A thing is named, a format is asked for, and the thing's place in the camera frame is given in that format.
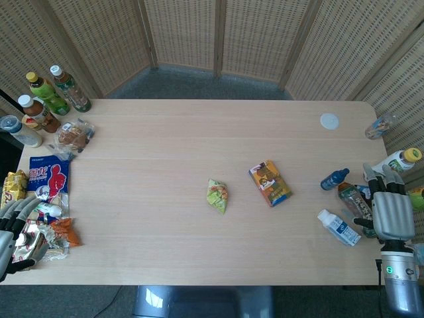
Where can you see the dark brown tea bottle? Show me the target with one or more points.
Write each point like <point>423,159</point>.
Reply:
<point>356,200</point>

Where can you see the green bottle yellow cap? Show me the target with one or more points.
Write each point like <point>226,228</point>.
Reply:
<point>48,94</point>

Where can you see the yellow snack bag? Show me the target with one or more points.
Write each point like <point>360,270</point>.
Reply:
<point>13,185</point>

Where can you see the orange snack bag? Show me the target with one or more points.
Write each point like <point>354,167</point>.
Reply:
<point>68,232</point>

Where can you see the gold foil snack package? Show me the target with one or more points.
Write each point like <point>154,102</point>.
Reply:
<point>33,243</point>

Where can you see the white bottle yellow cap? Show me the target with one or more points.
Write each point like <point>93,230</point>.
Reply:
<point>401,160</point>

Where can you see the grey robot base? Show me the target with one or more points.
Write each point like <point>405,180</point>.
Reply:
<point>202,302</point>

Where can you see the milky bottle grey cap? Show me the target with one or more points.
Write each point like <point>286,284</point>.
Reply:
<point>20,130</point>

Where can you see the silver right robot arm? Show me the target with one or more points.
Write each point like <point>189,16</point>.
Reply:
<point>402,281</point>

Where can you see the small blue white packet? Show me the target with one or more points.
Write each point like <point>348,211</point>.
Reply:
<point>363,189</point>

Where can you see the brown tea bottle white cap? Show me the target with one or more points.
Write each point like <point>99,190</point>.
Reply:
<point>38,114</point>

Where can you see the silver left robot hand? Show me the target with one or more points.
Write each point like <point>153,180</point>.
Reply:
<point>13,218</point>

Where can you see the orange snack box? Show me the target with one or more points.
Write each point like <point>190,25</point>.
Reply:
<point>270,183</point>

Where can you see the white round lid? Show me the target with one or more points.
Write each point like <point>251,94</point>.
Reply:
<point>329,121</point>

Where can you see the clear plastic bottle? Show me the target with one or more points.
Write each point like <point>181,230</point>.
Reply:
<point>381,126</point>

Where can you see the green tea bottle white cap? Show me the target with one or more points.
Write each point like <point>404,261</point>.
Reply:
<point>71,89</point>

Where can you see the small dark blue bottle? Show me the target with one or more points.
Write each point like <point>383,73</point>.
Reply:
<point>333,180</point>

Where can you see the white milk bottle blue label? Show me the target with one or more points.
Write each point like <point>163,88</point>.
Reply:
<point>339,228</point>

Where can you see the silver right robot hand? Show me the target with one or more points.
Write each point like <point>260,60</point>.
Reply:
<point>392,215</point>

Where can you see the small white yogurt bottle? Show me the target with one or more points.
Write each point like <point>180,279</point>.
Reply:
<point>49,209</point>

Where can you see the blue red white snack bag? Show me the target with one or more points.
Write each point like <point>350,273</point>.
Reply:
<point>48,179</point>

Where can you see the woven bamboo folding screen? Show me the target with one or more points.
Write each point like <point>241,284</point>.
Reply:
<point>251,33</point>

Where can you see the bread in clear wrapper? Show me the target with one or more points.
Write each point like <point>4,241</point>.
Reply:
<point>71,137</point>

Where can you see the green snack bag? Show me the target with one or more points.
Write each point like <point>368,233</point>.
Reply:
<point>217,196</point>

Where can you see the bright green package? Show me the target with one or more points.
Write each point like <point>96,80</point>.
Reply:
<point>417,198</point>

